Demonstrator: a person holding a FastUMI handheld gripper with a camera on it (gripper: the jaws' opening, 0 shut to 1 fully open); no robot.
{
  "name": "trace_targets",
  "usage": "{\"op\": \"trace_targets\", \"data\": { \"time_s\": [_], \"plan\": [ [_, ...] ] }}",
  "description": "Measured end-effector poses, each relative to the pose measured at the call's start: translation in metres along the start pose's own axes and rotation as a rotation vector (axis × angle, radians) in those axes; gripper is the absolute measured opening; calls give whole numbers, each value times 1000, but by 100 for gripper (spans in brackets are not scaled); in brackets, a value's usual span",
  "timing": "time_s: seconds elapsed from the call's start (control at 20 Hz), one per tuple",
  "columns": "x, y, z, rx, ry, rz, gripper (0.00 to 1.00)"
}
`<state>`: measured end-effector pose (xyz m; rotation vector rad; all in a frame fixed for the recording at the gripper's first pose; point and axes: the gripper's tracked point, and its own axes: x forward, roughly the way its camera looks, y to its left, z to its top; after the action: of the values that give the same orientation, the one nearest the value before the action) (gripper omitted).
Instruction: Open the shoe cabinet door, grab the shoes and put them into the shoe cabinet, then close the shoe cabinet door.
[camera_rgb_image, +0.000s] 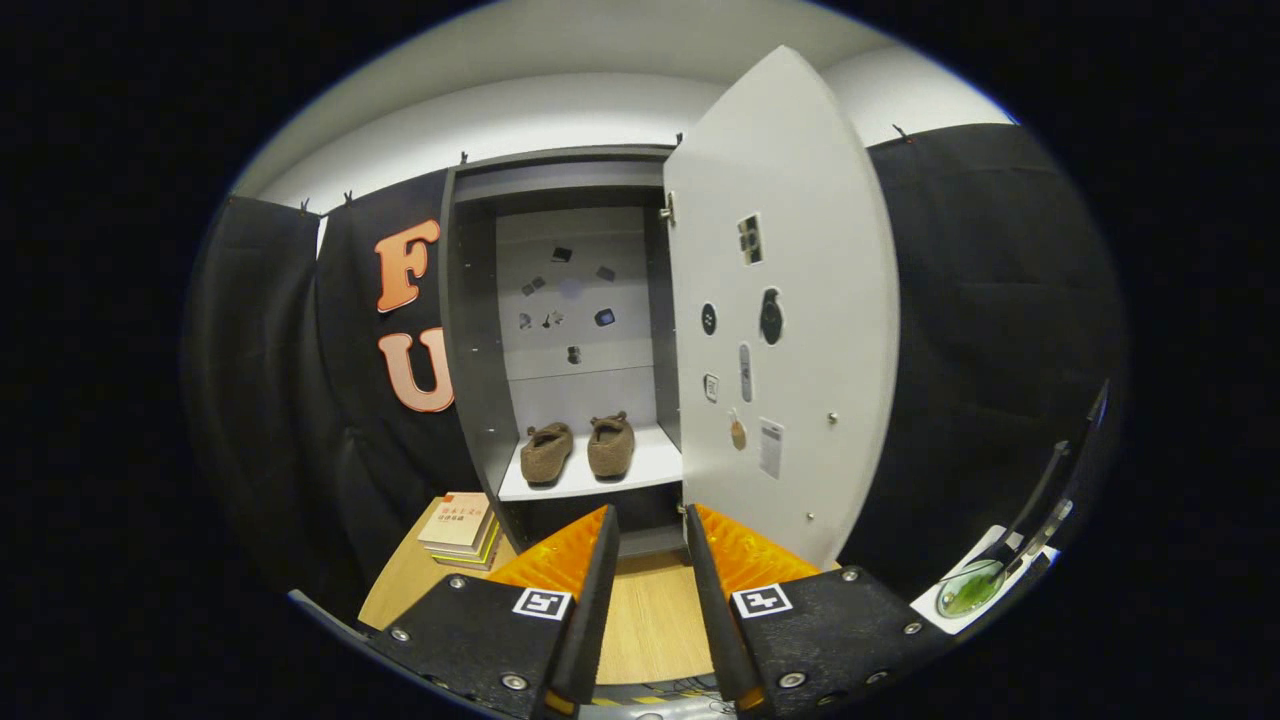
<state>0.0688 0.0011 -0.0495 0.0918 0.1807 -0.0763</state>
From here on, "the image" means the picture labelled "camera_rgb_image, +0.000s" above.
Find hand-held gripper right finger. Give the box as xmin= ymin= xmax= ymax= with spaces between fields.
xmin=685 ymin=503 xmax=951 ymax=713

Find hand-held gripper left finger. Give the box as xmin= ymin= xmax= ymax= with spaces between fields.
xmin=365 ymin=503 xmax=621 ymax=720

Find brown fuzzy shoe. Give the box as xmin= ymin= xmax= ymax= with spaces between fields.
xmin=586 ymin=411 xmax=637 ymax=479
xmin=519 ymin=421 xmax=576 ymax=487

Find dark grey shoe cabinet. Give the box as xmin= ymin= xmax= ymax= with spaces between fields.
xmin=437 ymin=145 xmax=691 ymax=561

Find light grey shoe cabinet door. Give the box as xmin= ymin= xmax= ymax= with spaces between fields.
xmin=662 ymin=45 xmax=901 ymax=571

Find beige cover book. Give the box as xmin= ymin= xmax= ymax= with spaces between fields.
xmin=417 ymin=491 xmax=493 ymax=551

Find white flat board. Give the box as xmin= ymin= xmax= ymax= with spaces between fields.
xmin=908 ymin=523 xmax=1053 ymax=637

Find green round dish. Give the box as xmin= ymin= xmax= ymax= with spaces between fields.
xmin=935 ymin=558 xmax=1008 ymax=619

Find black metal stand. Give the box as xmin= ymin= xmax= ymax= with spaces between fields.
xmin=995 ymin=380 xmax=1113 ymax=576

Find black backdrop cloth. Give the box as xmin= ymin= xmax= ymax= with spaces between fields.
xmin=180 ymin=122 xmax=1131 ymax=626

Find row of black cloth clips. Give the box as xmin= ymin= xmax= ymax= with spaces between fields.
xmin=295 ymin=122 xmax=913 ymax=216

